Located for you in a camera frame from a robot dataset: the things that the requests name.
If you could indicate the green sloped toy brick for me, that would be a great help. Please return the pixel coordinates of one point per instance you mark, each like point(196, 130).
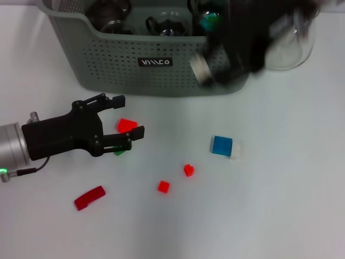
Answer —
point(120, 153)

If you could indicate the dark red curved brick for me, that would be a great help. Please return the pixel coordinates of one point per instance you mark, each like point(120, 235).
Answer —
point(89, 199)

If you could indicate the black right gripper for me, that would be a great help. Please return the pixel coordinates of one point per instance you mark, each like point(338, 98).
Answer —
point(256, 32)

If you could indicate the glass carafe with black lid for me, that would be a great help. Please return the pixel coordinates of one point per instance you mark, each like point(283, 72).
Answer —
point(291, 54)

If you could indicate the black round teapot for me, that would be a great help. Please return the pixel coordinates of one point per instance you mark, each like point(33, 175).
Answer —
point(107, 9)

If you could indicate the teal square toy plate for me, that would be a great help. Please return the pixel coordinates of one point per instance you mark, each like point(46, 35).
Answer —
point(207, 24)

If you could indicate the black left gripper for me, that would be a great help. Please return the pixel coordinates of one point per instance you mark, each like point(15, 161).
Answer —
point(62, 135)

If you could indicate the grey perforated storage bin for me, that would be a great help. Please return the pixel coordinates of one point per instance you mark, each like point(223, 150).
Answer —
point(134, 81)

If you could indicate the orange wedge toy block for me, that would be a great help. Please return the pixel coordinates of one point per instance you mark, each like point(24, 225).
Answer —
point(125, 124)

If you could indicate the blue square toy plate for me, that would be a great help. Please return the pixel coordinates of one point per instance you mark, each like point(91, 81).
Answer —
point(221, 147)

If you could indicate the small orange notched brick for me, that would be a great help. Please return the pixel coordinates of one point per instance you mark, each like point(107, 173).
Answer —
point(188, 170)

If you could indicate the small orange cube brick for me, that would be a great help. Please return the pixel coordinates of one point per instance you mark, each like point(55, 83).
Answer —
point(163, 186)

